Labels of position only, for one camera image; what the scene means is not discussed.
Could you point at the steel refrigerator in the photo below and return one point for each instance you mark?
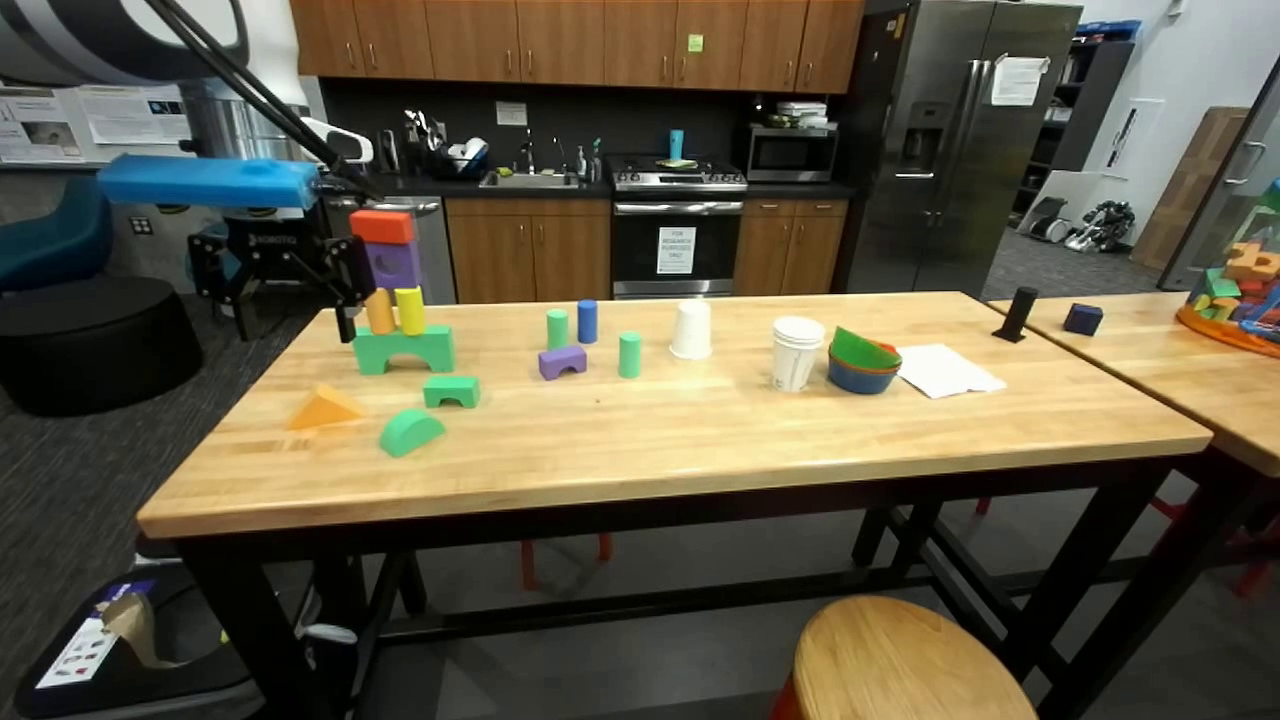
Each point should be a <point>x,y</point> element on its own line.
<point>950,160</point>

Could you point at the wall posters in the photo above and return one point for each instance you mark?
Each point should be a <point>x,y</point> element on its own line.
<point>110,115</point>

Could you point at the white paper sheet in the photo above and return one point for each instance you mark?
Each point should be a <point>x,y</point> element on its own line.
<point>945,371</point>

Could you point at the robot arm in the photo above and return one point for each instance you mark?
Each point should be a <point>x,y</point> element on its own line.
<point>60,35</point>

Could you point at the stack of containers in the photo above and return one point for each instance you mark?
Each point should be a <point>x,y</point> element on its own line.
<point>802,113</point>

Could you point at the black round ottoman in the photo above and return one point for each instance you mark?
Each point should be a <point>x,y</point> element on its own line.
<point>90,340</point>

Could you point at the blue foam cylinder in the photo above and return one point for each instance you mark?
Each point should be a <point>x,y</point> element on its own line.
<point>587,322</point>

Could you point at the stack of coloured bowls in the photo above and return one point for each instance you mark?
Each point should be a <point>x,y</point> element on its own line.
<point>860,372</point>

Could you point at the black post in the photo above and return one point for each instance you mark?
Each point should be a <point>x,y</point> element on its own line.
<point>1019,312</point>

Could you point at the wooden board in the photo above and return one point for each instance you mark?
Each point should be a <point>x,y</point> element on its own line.
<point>1190,190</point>

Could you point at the small toy robot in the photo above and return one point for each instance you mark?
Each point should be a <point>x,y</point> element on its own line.
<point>1102,226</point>

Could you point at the white paper on refrigerator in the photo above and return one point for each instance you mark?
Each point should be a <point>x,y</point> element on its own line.
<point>1018,80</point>

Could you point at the soap bottles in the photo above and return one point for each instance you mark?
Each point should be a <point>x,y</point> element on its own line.
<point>588,162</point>

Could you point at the row of wooden wall cabinets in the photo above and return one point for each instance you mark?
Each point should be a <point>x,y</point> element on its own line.
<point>560,40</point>

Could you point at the green half-round foam block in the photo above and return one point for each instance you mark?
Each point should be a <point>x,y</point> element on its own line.
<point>408,433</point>

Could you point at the purple foam cube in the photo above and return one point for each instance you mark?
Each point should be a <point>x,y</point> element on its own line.
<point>395,266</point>

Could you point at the teal armchair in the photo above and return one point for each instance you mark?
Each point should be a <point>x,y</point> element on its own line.
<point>50,240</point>

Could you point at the orange foam cylinder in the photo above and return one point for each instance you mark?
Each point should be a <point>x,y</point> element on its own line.
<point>380,312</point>

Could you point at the white sign on oven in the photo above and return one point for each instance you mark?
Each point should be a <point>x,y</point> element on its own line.
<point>676,250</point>

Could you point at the large green arch block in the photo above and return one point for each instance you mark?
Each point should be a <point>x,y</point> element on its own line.
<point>375,350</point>

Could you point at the dark shelf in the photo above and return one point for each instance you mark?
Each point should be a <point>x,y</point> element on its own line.
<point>1090,100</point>

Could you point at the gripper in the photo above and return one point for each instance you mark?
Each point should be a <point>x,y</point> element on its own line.
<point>275,238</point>

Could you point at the teal cup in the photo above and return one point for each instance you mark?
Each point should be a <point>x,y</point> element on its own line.
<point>676,145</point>

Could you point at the orange triangle foam block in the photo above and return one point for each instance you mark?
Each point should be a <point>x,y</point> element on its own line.
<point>325,411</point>

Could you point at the dark blue foam cube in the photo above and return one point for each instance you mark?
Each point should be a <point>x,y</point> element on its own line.
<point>1083,320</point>

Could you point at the green foam cylinder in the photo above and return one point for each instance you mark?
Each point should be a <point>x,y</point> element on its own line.
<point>629,355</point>
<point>557,330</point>

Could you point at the yellow foam cylinder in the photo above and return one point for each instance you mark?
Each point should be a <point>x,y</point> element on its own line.
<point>410,311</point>

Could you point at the white paper cup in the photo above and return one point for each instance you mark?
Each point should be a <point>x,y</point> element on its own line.
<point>691,330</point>

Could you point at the wooden table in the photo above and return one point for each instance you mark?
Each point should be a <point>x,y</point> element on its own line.
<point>1150,380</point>

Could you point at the dish rack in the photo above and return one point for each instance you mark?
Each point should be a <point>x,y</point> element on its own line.
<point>462,158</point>

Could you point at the wall socket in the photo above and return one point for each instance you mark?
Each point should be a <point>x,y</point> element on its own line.
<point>141,225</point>

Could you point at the white wall notice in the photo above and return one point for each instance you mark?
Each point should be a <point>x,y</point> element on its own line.
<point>511,113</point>

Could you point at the heap of blocks on tray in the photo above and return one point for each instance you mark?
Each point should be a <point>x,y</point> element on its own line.
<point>1240,290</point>

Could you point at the red-orange rectangular foam block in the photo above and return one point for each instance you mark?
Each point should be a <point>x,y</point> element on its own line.
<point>381,226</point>

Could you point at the round wooden stool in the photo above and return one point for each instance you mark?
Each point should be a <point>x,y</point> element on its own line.
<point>900,665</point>

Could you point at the wooden base cabinet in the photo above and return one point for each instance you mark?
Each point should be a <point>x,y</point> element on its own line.
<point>790,250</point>
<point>528,255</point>

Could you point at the small green arch block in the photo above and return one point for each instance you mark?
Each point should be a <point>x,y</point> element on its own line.
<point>450,384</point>

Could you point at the red stool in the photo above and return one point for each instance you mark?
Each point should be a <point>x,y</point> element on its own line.
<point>527,562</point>

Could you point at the sink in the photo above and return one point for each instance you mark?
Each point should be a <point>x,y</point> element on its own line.
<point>530,181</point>

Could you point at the steel stove with oven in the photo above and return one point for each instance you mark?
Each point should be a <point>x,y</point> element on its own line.
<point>678,240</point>

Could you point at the tap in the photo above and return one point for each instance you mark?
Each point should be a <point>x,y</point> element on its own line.
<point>529,150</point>

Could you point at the glass door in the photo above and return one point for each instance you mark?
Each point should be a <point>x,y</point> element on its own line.
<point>1225,200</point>

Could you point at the stack of white paper cups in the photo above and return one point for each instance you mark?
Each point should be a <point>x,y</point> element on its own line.
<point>796,355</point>

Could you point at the purple arch foam block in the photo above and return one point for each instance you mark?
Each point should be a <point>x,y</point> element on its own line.
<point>562,355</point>

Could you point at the microwave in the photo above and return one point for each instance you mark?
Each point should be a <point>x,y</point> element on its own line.
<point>790,155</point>

